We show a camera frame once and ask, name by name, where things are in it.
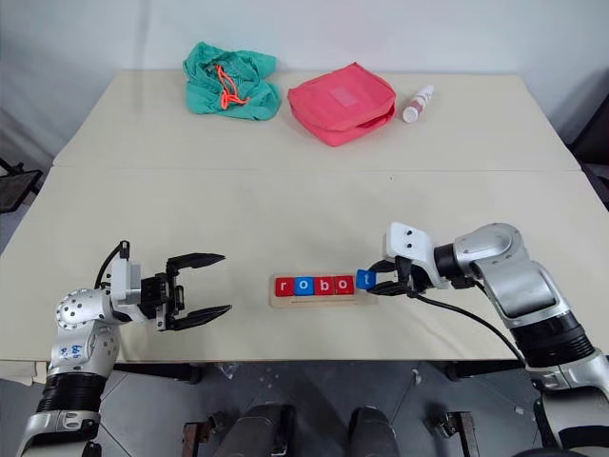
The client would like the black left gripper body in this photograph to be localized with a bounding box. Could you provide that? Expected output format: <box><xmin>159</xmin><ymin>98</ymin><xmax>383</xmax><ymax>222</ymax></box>
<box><xmin>139</xmin><ymin>269</ymin><xmax>187</xmax><ymax>333</ymax></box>

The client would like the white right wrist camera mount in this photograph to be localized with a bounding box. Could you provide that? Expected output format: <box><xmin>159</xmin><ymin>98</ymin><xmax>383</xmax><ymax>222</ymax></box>
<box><xmin>383</xmin><ymin>221</ymin><xmax>451</xmax><ymax>290</ymax></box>

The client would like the dark object beside table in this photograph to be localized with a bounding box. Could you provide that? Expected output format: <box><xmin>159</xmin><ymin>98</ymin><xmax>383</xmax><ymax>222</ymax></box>
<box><xmin>569</xmin><ymin>121</ymin><xmax>609</xmax><ymax>213</ymax></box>

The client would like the wooden letter tray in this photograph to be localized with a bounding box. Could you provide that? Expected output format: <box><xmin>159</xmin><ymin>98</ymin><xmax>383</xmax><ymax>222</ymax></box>
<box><xmin>268</xmin><ymin>272</ymin><xmax>378</xmax><ymax>309</ymax></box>

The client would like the dark rounded shape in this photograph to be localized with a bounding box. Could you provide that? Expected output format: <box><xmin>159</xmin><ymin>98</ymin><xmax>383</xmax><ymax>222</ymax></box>
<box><xmin>348</xmin><ymin>407</ymin><xmax>400</xmax><ymax>457</ymax></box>
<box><xmin>231</xmin><ymin>403</ymin><xmax>299</xmax><ymax>457</ymax></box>

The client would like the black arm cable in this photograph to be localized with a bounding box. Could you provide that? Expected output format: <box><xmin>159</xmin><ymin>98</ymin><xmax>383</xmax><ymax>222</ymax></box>
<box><xmin>92</xmin><ymin>240</ymin><xmax>131</xmax><ymax>290</ymax></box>
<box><xmin>407</xmin><ymin>277</ymin><xmax>530</xmax><ymax>368</ymax></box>

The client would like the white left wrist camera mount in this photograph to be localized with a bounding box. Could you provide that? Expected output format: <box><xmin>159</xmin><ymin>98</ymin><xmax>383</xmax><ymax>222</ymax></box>
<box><xmin>109</xmin><ymin>258</ymin><xmax>145</xmax><ymax>309</ymax></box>

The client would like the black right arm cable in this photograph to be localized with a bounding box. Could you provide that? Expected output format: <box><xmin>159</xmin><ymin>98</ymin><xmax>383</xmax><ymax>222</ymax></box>
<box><xmin>407</xmin><ymin>277</ymin><xmax>530</xmax><ymax>368</ymax></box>

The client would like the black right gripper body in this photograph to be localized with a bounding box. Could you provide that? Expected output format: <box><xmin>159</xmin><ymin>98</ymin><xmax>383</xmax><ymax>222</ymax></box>
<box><xmin>393</xmin><ymin>255</ymin><xmax>433</xmax><ymax>295</ymax></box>

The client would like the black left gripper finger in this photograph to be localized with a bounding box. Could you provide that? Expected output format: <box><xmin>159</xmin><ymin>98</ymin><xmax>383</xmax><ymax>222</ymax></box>
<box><xmin>165</xmin><ymin>251</ymin><xmax>227</xmax><ymax>278</ymax></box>
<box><xmin>166</xmin><ymin>304</ymin><xmax>234</xmax><ymax>333</ymax></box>

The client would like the black table foot bar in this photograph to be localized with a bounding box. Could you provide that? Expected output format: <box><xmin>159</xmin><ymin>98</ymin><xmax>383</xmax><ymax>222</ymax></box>
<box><xmin>445</xmin><ymin>363</ymin><xmax>528</xmax><ymax>383</ymax></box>
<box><xmin>112</xmin><ymin>361</ymin><xmax>205</xmax><ymax>385</ymax></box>

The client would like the white and pink bottle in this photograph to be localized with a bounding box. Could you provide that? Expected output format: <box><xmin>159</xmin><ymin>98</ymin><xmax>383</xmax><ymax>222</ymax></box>
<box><xmin>402</xmin><ymin>84</ymin><xmax>436</xmax><ymax>124</ymax></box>

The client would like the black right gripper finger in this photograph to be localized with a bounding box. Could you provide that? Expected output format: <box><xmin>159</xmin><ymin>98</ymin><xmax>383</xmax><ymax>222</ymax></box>
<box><xmin>364</xmin><ymin>258</ymin><xmax>400</xmax><ymax>276</ymax></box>
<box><xmin>372</xmin><ymin>279</ymin><xmax>413</xmax><ymax>298</ymax></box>

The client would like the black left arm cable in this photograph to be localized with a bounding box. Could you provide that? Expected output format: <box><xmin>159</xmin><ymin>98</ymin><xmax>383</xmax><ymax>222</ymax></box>
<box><xmin>92</xmin><ymin>240</ymin><xmax>131</xmax><ymax>290</ymax></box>

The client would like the black metal stand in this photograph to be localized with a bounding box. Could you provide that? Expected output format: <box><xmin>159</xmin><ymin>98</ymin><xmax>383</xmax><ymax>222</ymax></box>
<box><xmin>0</xmin><ymin>155</ymin><xmax>45</xmax><ymax>216</ymax></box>

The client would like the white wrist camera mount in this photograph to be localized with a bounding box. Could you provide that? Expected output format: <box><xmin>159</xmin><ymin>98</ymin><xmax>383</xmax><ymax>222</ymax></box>
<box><xmin>383</xmin><ymin>221</ymin><xmax>451</xmax><ymax>290</ymax></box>
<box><xmin>109</xmin><ymin>258</ymin><xmax>145</xmax><ymax>309</ymax></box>

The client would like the green drawstring cloth bag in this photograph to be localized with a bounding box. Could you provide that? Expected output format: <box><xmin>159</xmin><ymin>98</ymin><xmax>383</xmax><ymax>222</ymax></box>
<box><xmin>183</xmin><ymin>40</ymin><xmax>282</xmax><ymax>123</ymax></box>

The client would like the pink fabric pouch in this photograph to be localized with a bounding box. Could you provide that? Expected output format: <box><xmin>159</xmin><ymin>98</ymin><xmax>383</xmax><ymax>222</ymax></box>
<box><xmin>285</xmin><ymin>61</ymin><xmax>398</xmax><ymax>149</ymax></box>

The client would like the clear plastic scrap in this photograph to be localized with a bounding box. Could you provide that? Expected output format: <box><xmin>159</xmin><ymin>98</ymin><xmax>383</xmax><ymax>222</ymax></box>
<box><xmin>215</xmin><ymin>361</ymin><xmax>245</xmax><ymax>380</ymax></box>

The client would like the rusty metal bracket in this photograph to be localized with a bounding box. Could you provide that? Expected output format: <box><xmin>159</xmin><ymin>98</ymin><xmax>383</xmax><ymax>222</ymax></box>
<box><xmin>426</xmin><ymin>411</ymin><xmax>481</xmax><ymax>457</ymax></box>
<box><xmin>183</xmin><ymin>410</ymin><xmax>230</xmax><ymax>457</ymax></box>

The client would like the orange drawstring cord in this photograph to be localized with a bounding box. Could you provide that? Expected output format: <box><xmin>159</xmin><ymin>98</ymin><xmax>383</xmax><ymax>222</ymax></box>
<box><xmin>214</xmin><ymin>64</ymin><xmax>251</xmax><ymax>111</ymax></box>

